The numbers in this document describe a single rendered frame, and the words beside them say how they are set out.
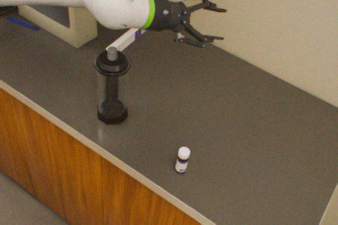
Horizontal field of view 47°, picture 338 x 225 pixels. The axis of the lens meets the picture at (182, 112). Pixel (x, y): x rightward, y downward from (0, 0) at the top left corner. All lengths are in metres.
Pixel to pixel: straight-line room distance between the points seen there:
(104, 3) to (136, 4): 0.08
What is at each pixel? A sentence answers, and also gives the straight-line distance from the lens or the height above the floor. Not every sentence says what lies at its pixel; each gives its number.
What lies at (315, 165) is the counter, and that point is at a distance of 1.32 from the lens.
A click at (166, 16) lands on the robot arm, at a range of 1.00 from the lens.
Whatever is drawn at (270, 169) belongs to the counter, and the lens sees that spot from 1.25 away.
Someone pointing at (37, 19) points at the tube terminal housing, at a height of 0.97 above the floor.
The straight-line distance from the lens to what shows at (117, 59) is 1.12.
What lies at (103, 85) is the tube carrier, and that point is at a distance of 1.15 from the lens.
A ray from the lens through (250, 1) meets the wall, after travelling 1.51.
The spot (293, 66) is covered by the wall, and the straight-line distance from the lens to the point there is 1.56.
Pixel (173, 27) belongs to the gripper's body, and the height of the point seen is 1.31.
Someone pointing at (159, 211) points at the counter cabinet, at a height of 0.75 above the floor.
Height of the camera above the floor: 1.90
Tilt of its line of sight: 46 degrees down
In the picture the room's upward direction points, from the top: 11 degrees clockwise
